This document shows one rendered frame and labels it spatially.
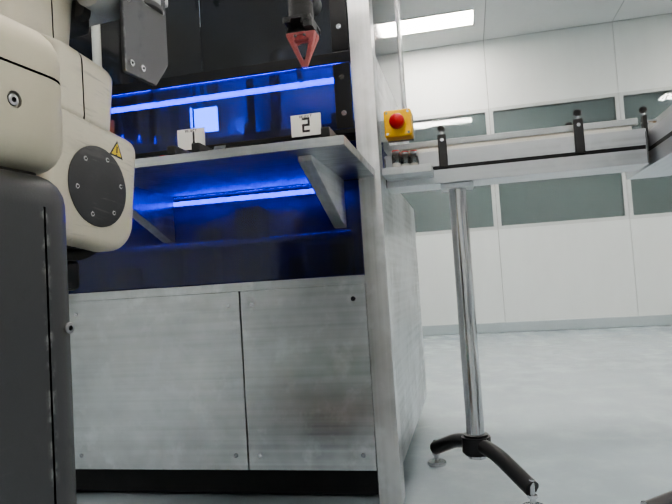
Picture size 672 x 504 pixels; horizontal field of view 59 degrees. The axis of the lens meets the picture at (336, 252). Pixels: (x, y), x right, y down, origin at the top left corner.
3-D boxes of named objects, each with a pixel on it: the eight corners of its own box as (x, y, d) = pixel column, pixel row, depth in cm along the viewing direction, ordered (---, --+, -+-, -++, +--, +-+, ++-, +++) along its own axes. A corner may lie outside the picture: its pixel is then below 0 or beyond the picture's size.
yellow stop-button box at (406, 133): (388, 143, 165) (386, 117, 166) (414, 140, 164) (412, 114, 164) (384, 137, 158) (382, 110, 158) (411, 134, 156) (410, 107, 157)
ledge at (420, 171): (389, 183, 172) (388, 176, 172) (434, 179, 169) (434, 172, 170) (382, 175, 159) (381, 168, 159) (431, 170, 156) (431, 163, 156)
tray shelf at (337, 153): (151, 203, 182) (150, 197, 182) (379, 181, 167) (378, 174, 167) (40, 178, 135) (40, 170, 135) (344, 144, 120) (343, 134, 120)
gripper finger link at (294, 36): (324, 71, 141) (321, 31, 141) (316, 61, 134) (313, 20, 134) (296, 75, 142) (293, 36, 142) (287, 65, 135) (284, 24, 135)
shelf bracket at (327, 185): (335, 228, 161) (332, 180, 161) (346, 227, 160) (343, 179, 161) (301, 216, 128) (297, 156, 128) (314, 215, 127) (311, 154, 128)
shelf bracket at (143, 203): (165, 242, 171) (163, 197, 172) (175, 242, 171) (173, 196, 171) (93, 235, 138) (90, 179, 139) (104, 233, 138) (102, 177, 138)
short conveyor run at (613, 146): (385, 187, 168) (381, 132, 168) (392, 194, 183) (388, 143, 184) (651, 161, 153) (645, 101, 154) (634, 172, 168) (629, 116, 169)
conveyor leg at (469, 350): (461, 452, 172) (441, 188, 176) (493, 452, 170) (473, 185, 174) (460, 462, 163) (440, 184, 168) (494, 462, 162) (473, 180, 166)
